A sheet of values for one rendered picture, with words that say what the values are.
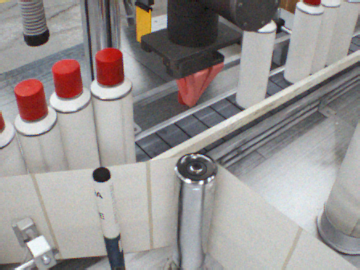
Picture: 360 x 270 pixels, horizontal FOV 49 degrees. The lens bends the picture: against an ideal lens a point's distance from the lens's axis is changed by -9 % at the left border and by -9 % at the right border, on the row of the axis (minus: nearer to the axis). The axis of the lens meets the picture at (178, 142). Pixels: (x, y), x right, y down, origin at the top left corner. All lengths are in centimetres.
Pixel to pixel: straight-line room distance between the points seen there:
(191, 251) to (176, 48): 21
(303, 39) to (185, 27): 37
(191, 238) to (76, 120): 19
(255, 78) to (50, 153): 37
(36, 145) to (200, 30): 22
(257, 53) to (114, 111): 27
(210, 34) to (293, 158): 29
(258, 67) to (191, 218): 35
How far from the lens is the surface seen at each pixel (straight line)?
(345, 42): 90
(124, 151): 55
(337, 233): 56
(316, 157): 69
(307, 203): 62
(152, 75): 91
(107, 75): 49
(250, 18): 38
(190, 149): 62
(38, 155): 49
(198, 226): 41
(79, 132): 51
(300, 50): 79
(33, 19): 54
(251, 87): 71
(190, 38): 45
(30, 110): 46
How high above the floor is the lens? 134
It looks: 43 degrees down
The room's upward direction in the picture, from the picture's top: 2 degrees clockwise
